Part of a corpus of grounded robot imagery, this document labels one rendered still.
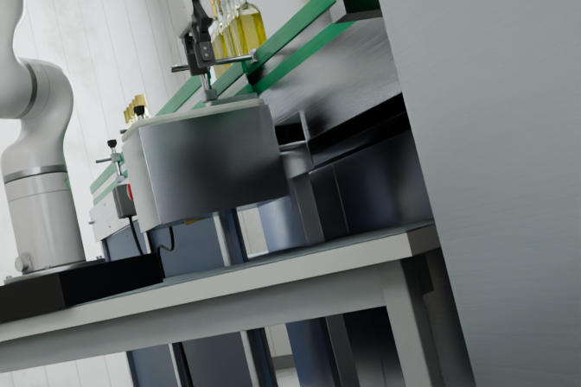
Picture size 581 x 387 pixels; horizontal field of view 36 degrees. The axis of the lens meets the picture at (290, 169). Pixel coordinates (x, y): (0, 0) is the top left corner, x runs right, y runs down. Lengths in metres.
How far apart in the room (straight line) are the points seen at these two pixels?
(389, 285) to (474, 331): 0.44
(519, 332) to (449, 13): 0.27
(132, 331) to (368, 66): 0.63
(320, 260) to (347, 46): 0.31
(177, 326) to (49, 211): 0.37
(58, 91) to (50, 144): 0.12
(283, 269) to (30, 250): 0.59
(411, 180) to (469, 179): 0.88
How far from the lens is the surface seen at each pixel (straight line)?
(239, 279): 1.34
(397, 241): 1.19
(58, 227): 1.71
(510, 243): 0.74
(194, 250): 2.07
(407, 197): 1.67
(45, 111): 1.80
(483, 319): 0.80
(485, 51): 0.72
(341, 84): 1.34
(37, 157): 1.72
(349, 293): 1.29
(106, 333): 1.61
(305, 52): 1.49
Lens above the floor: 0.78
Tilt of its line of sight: 4 degrees up
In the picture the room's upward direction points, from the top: 14 degrees counter-clockwise
